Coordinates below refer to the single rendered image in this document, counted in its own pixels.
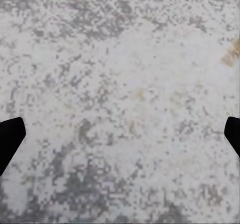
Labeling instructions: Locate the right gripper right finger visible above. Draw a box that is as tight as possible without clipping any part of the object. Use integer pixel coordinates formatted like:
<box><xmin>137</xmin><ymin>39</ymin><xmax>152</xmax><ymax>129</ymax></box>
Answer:
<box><xmin>224</xmin><ymin>116</ymin><xmax>240</xmax><ymax>157</ymax></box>

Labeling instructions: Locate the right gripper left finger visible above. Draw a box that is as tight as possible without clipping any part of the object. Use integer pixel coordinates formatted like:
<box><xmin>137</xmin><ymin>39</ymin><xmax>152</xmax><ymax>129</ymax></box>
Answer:
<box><xmin>0</xmin><ymin>117</ymin><xmax>26</xmax><ymax>177</ymax></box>

